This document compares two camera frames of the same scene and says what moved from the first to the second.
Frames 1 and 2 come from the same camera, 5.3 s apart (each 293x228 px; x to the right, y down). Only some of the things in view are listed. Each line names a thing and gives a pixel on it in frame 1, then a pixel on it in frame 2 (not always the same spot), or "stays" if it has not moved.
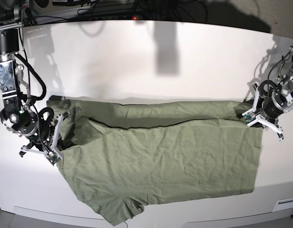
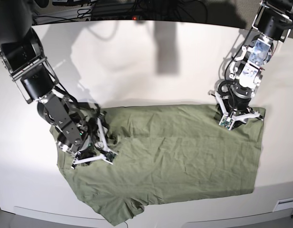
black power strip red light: [121, 17] stays
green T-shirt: [120, 155] stays
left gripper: [45, 131] -> [101, 142]
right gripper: [274, 101] -> [233, 105]
